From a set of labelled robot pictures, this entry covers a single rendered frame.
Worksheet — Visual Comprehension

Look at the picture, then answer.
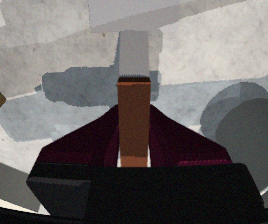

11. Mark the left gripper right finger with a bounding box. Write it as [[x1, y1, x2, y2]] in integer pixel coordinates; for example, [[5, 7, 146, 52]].
[[148, 104, 233, 167]]

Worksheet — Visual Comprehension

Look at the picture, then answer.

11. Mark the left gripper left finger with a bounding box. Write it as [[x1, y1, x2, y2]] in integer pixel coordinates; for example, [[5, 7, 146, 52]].
[[34, 104, 120, 167]]

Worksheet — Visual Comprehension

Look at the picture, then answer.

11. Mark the grey turner with brown handle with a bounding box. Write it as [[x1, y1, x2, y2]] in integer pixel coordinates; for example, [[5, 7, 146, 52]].
[[88, 0, 180, 167]]

